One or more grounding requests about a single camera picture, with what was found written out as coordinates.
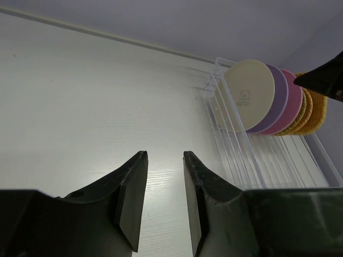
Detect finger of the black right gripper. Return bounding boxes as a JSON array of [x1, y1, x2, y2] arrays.
[[294, 52, 342, 102]]

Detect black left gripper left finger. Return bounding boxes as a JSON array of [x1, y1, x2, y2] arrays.
[[1, 151, 148, 256]]

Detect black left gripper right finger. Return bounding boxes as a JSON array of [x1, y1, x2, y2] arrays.
[[183, 151, 342, 256]]

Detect orange round woven plate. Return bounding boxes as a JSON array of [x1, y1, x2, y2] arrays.
[[288, 89, 313, 135]]

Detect pink round plate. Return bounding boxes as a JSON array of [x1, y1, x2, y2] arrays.
[[259, 69, 303, 135]]

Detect orange square woven tray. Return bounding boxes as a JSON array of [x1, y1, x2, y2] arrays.
[[295, 88, 328, 135]]

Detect purple round plate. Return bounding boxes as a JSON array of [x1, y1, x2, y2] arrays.
[[247, 64, 289, 133]]

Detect cream round plate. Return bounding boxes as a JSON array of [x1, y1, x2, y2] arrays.
[[212, 59, 275, 132]]

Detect white wire dish rack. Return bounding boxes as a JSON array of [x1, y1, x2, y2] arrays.
[[204, 57, 342, 189]]

